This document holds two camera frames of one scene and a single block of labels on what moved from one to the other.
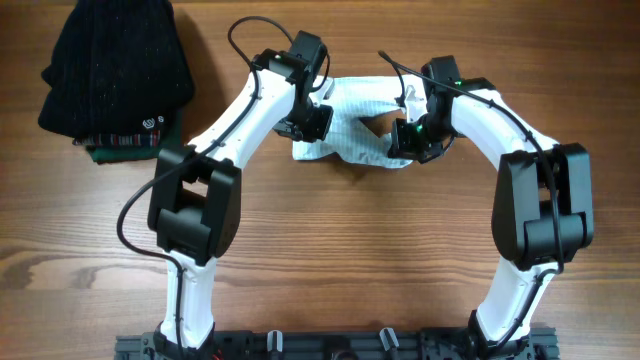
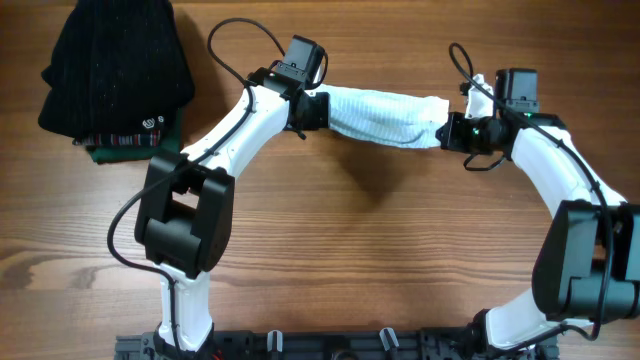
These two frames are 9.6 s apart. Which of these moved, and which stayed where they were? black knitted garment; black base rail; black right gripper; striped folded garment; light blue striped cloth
Moved: black right gripper; light blue striped cloth
Stayed: striped folded garment; black knitted garment; black base rail
